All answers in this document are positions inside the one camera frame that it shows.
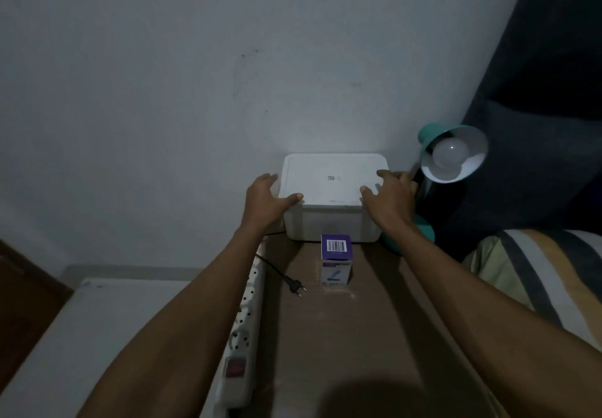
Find person's left hand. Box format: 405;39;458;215
240;173;305;232

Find person's right hand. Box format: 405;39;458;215
360;170;420;235

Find white storage box lid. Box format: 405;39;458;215
277;152;391;208

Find person's right forearm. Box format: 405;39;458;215
378;221;602;418

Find person's left forearm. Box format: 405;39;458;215
77;222;278;418

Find white plastic storage box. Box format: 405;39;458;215
282;202;383;243

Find purple white bulb carton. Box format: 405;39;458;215
320;234;354;288

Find teal desk lamp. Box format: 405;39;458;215
380;123;489;255

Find white light bulb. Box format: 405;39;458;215
432;139;471;169

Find white power strip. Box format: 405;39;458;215
214;254;267;409

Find dark blue curtain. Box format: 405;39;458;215
420;0;602;263

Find striped pillow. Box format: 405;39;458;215
462;228;602;353

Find white cabinet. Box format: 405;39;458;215
0;278;229;418

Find black power plug cable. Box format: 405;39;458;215
255;230;308;299

